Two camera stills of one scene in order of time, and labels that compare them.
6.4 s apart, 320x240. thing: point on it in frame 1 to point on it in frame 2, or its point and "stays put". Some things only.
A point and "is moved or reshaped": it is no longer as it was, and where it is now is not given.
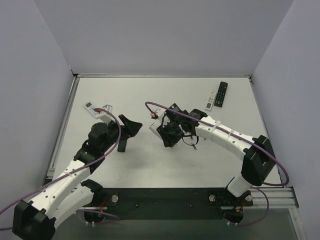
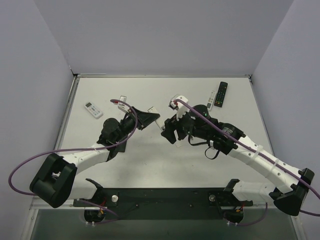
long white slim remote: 153,128 is moved or reshaped
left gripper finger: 133,127 to 145,118
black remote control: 122,145 stays put
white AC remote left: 90,107 stays put
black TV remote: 220,94 stays put
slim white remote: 210,100 stays put
